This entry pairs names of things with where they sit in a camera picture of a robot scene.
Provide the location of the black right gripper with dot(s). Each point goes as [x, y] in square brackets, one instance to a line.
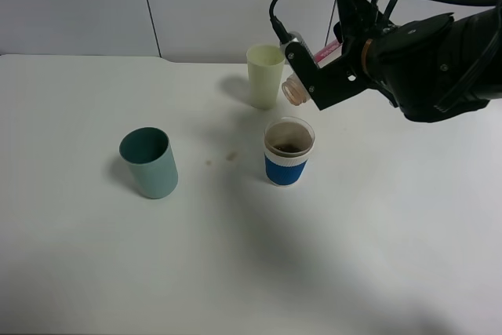
[357, 18]

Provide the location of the pale yellow-green plastic cup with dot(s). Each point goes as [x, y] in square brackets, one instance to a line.
[265, 65]

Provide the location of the teal green plastic cup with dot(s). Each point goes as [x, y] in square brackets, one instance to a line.
[148, 153]

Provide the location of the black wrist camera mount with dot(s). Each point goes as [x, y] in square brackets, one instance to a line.
[330, 84]

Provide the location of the clear plastic drink bottle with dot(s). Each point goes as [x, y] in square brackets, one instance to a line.
[293, 87]

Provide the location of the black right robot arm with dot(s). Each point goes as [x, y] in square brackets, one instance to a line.
[432, 69]

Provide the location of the glass cup with blue sleeve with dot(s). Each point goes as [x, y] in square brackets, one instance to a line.
[288, 143]

